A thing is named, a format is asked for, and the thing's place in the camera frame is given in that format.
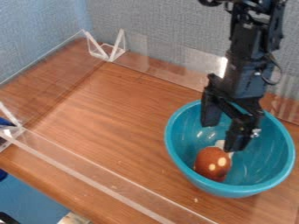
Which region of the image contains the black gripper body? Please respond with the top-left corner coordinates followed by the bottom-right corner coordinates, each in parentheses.
top-left (200, 52), bottom-right (277, 138)

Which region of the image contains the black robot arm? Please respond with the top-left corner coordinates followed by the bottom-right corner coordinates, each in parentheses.
top-left (197, 0), bottom-right (286, 152)

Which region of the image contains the clear acrylic barrier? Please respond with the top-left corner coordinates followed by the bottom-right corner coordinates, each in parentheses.
top-left (114, 31), bottom-right (299, 125)
top-left (0, 102), bottom-right (217, 224)

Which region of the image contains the blue plastic bowl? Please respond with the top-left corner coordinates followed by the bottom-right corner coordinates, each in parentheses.
top-left (162, 101), bottom-right (296, 198)

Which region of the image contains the clear acrylic front barrier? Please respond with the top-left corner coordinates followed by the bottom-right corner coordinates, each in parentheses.
top-left (0, 102), bottom-right (217, 224)

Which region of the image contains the brown toy mushroom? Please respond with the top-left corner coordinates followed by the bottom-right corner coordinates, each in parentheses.
top-left (192, 140), bottom-right (233, 182)

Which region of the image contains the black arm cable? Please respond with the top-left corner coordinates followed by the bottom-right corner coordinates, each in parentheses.
top-left (258, 52), bottom-right (284, 87)

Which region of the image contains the clear acrylic corner bracket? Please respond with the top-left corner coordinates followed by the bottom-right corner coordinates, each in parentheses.
top-left (82, 29), bottom-right (126, 62)

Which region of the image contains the clear acrylic back barrier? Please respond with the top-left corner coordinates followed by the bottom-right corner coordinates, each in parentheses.
top-left (114, 31), bottom-right (299, 125)

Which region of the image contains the blue object at left edge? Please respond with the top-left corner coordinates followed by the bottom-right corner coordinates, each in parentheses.
top-left (0, 116), bottom-right (15, 182)

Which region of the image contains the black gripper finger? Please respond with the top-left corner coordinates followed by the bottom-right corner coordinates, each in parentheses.
top-left (224, 115), bottom-right (261, 152)
top-left (200, 93), bottom-right (222, 127)

